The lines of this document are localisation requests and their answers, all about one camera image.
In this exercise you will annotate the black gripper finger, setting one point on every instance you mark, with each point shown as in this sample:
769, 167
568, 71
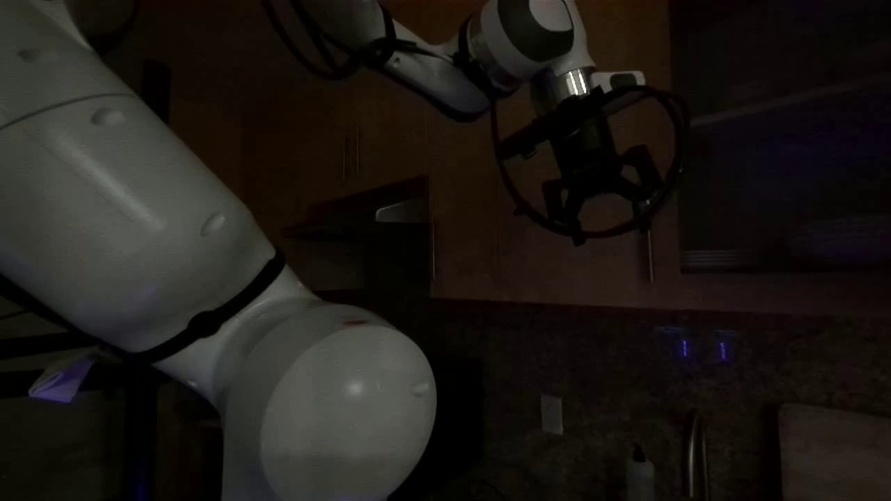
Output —
646, 182
568, 210

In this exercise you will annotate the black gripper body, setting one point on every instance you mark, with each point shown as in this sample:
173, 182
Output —
585, 142

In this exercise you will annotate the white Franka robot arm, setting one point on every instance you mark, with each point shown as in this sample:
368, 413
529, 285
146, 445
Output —
139, 232

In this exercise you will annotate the light wooden cabinet door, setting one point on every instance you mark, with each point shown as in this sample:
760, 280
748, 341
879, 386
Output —
231, 121
464, 232

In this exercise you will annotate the wooden cabinet carcass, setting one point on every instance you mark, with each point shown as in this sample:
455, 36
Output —
790, 184

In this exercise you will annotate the dark box shelf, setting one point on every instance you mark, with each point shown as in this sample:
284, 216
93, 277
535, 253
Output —
372, 260

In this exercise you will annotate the curved metal faucet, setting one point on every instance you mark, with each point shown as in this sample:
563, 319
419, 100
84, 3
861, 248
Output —
696, 455

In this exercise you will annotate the white soap bottle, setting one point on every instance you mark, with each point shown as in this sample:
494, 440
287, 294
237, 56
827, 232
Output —
642, 477

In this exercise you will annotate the pale cutting board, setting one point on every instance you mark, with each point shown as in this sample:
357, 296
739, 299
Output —
835, 455

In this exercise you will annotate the white paper tag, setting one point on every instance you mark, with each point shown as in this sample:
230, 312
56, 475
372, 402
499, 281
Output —
59, 380

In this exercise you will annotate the grey wrist camera bar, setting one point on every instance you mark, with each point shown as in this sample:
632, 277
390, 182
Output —
620, 78

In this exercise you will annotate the white wall outlet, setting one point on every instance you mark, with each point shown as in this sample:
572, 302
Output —
551, 416

